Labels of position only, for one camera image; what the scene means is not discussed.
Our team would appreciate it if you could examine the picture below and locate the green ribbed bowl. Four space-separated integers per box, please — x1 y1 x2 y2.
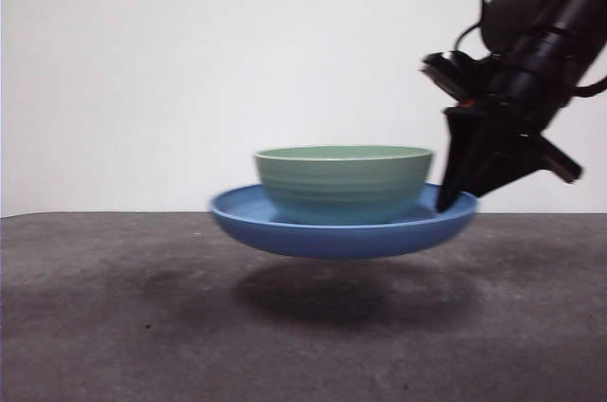
252 145 435 227

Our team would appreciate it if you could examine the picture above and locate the blue round plate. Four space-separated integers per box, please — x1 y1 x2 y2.
208 182 480 260

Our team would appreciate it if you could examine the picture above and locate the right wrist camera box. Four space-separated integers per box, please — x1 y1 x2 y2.
420 51 492 104

